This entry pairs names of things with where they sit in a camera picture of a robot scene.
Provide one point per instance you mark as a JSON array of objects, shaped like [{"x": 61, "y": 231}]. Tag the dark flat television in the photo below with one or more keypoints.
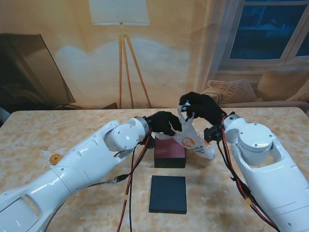
[{"x": 24, "y": 72}]

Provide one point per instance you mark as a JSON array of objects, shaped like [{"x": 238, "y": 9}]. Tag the plain orange mini donut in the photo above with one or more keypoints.
[{"x": 53, "y": 161}]

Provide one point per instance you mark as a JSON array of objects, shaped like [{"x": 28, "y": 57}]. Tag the beige knitted cushion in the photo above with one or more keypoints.
[
  {"x": 301, "y": 95},
  {"x": 231, "y": 90}
]

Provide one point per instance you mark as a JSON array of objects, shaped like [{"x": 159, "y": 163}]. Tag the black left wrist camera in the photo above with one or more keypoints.
[{"x": 149, "y": 143}]

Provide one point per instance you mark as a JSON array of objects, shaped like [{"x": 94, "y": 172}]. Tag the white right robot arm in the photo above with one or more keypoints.
[{"x": 265, "y": 169}]

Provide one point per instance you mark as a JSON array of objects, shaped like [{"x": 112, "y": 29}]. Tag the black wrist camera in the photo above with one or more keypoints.
[
  {"x": 212, "y": 133},
  {"x": 149, "y": 143}
]

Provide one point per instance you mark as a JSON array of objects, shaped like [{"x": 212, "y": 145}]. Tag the white framed window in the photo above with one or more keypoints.
[{"x": 260, "y": 31}]

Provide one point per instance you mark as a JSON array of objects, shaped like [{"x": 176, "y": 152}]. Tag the plain tan cushion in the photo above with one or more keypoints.
[{"x": 277, "y": 82}]

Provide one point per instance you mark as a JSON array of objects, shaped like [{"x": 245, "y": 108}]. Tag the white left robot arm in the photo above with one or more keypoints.
[{"x": 84, "y": 164}]

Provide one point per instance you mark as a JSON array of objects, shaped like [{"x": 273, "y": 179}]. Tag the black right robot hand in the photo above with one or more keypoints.
[{"x": 207, "y": 106}]

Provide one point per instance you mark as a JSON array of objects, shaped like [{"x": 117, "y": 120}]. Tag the black gift box lid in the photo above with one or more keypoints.
[{"x": 167, "y": 194}]

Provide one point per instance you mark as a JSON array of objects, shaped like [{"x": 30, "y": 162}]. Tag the white plastic bag orange logo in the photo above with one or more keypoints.
[{"x": 193, "y": 145}]

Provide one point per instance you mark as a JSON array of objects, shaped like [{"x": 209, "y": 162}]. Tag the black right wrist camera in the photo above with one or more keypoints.
[{"x": 212, "y": 133}]

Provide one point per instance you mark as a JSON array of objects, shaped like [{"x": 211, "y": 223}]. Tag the black gift box pink inside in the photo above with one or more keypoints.
[{"x": 169, "y": 162}]

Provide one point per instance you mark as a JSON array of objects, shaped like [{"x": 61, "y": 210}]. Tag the beige sofa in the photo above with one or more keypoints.
[{"x": 265, "y": 104}]

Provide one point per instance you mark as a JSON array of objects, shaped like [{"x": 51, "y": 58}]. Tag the white shade tripod floor lamp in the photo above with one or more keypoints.
[{"x": 119, "y": 12}]

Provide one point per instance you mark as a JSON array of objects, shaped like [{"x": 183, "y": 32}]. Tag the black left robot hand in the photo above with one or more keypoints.
[{"x": 164, "y": 122}]

